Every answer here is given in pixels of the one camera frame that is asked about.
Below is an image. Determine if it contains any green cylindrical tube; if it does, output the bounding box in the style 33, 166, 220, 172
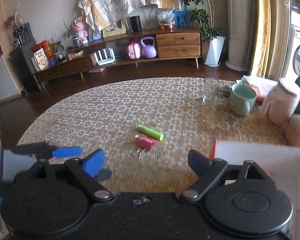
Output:
136, 124, 164, 141

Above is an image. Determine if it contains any potted green plant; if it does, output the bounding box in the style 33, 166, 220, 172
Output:
181, 0, 225, 68

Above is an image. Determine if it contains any light green ceramic mug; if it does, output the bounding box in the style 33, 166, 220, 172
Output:
230, 83, 257, 116

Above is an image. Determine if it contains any red white storage box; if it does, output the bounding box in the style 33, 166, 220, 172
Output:
208, 141, 300, 239

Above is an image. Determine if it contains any small potted plant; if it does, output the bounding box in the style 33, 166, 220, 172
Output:
63, 21, 81, 48

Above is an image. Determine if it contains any plastic bag of items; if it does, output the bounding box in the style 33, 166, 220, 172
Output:
157, 9, 175, 30

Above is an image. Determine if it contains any washing machine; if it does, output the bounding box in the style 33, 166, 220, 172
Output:
281, 25, 300, 82

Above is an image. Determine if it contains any pink white pitcher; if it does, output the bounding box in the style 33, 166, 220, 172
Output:
259, 77, 300, 126

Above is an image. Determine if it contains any framed photo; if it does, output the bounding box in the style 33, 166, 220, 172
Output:
102, 19, 126, 38

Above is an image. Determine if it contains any wooden tv cabinet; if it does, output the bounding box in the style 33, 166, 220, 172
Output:
33, 27, 202, 87

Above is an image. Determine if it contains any red binder clip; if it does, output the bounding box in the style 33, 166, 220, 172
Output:
135, 134, 158, 156

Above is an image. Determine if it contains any pink doll figure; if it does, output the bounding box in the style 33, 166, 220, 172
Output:
71, 16, 88, 44

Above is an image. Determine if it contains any pink toy case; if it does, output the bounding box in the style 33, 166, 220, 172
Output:
127, 41, 141, 60

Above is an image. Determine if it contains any purple kettlebell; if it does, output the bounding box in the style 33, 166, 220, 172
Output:
140, 36, 157, 59

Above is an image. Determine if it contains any white radiator-like rack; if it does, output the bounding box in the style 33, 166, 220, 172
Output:
93, 48, 116, 66

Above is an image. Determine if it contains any clear drinking glass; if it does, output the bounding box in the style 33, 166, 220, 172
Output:
203, 77, 219, 103

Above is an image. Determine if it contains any beige green egg-shaped container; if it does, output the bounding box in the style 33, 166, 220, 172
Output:
285, 114, 300, 147

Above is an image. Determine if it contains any orange white snack box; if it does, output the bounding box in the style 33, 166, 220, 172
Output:
34, 48, 49, 70

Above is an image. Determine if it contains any black cabinet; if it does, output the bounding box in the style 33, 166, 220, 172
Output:
9, 23, 42, 93

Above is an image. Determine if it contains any black cylindrical speaker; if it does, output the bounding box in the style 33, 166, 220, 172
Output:
129, 15, 142, 32

